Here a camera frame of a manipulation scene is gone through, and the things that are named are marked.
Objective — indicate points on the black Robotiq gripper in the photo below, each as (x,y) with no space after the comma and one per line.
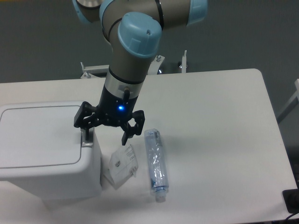
(113,111)

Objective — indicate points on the grey trash can push button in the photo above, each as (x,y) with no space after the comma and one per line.
(87,137)

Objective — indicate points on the white plastic trash can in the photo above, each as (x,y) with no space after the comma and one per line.
(41,153)

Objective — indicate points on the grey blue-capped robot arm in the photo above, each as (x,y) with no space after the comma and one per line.
(133,28)

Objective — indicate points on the white crumpled paper packet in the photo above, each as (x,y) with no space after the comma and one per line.
(122,165)

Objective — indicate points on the clear empty plastic bottle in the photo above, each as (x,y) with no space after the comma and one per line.
(156,164)

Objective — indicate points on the white metal stand at right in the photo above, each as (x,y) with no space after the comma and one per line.
(291,103)

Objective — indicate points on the black device at table edge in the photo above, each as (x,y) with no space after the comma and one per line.
(291,198)

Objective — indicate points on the white metal base frame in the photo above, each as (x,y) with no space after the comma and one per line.
(166,67)

